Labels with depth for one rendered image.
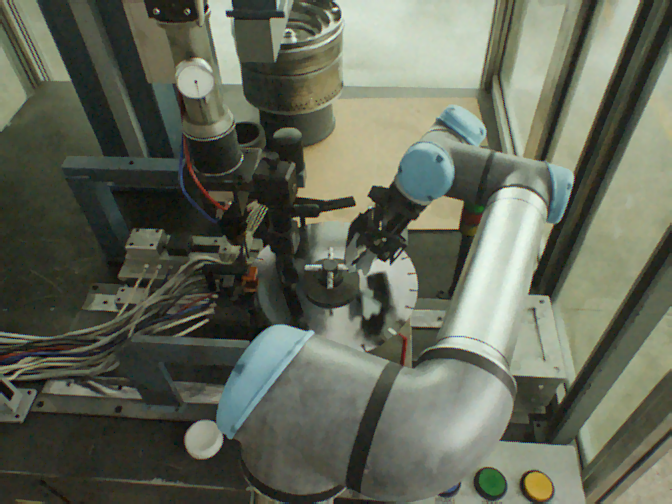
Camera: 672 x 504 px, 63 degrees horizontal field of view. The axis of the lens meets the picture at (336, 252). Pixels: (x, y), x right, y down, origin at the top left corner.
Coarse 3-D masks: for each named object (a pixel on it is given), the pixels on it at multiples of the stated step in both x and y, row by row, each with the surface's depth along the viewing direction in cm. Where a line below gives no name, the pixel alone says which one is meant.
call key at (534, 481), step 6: (528, 474) 84; (534, 474) 84; (540, 474) 84; (528, 480) 83; (534, 480) 83; (540, 480) 83; (546, 480) 83; (528, 486) 83; (534, 486) 82; (540, 486) 82; (546, 486) 82; (528, 492) 82; (534, 492) 82; (540, 492) 82; (546, 492) 82; (534, 498) 82; (540, 498) 81; (546, 498) 82
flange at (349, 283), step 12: (312, 264) 106; (312, 276) 104; (348, 276) 104; (312, 288) 102; (324, 288) 102; (336, 288) 102; (348, 288) 102; (312, 300) 101; (324, 300) 100; (336, 300) 100; (348, 300) 101
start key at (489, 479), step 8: (488, 472) 84; (496, 472) 84; (480, 480) 83; (488, 480) 83; (496, 480) 83; (480, 488) 83; (488, 488) 82; (496, 488) 82; (488, 496) 83; (496, 496) 82
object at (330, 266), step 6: (330, 252) 103; (330, 258) 102; (324, 264) 100; (330, 264) 100; (336, 264) 100; (354, 264) 101; (306, 270) 101; (324, 270) 100; (330, 270) 99; (336, 270) 100; (324, 276) 102; (330, 276) 99; (336, 276) 102; (330, 282) 98; (330, 288) 98
